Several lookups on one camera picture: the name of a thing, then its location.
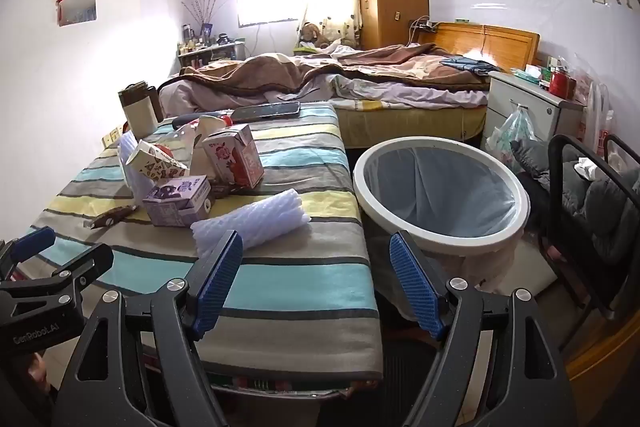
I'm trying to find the brown teddy bear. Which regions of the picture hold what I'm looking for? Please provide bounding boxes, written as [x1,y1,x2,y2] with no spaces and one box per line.
[298,23,331,49]

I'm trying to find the window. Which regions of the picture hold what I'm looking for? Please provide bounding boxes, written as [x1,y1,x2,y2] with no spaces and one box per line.
[236,0,307,28]

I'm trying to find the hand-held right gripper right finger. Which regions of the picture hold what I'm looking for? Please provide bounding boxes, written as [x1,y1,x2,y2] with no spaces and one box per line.
[389,231,581,427]

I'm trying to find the brown snack wrapper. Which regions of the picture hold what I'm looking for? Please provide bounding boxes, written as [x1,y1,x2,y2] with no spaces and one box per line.
[84,204,138,230]

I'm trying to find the purple milk carton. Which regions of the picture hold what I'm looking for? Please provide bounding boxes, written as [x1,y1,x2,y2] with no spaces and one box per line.
[142,175,213,228]

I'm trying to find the black metal chair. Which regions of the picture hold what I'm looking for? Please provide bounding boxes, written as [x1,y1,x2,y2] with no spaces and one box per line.
[547,134,640,320]

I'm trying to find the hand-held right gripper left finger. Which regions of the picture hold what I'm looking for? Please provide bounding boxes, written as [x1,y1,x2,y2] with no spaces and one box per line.
[52,229,244,427]

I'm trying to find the dried branches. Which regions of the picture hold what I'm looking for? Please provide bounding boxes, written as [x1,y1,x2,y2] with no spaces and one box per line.
[181,0,221,28]

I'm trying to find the pink milk carton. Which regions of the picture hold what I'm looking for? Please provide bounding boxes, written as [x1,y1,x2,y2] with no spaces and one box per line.
[201,124,265,188]

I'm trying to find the cluttered desk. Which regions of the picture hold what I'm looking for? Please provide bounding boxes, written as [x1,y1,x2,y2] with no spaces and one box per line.
[177,42,247,70]

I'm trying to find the grey clothes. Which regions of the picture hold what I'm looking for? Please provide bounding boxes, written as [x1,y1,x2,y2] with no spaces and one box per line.
[510,138,640,253]

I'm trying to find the clear bottle with red cap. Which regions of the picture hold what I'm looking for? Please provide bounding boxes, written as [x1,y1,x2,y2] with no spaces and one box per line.
[160,114,235,148]

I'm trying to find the brown blanket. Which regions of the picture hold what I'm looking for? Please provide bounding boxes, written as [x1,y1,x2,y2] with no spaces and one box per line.
[180,42,493,95]

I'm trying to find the white plastic bag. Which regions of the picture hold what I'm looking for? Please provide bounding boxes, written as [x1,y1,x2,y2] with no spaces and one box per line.
[582,79,613,150]

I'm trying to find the hanging clear plastic bag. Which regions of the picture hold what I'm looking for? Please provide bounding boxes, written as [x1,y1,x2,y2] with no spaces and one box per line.
[485,104,538,172]

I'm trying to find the wall poster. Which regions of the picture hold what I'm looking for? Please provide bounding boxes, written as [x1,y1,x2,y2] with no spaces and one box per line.
[56,0,97,28]

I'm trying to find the red can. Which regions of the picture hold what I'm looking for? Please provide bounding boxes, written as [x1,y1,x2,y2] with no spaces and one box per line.
[549,69,576,100]

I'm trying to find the lilac quilt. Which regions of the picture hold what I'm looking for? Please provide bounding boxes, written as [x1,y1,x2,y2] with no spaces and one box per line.
[160,74,488,112]

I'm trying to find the black tablet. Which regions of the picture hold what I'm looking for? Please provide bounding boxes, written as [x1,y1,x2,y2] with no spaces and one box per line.
[231,101,301,124]

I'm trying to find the striped table cloth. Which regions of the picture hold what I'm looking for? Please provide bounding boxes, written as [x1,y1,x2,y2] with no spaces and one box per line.
[0,102,385,380]

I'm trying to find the wooden bed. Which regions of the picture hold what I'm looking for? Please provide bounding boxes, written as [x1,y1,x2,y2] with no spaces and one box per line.
[157,23,541,150]

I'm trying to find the dark glasses case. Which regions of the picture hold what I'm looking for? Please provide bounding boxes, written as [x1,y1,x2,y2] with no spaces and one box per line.
[171,111,226,128]

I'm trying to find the blue cloth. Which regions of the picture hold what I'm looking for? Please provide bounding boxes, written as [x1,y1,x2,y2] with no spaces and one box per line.
[440,56,503,75]

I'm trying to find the white nightstand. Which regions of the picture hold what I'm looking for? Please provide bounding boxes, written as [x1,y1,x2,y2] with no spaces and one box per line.
[482,72,586,152]

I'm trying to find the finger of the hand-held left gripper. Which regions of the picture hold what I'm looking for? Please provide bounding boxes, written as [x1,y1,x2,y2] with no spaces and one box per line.
[0,243,115,303]
[0,227,57,280]

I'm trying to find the patterned paper box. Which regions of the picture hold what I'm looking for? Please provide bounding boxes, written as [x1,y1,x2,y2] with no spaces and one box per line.
[125,139,191,182]

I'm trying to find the white round trash bin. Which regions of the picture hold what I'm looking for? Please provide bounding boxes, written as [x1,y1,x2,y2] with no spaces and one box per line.
[352,136,531,308]

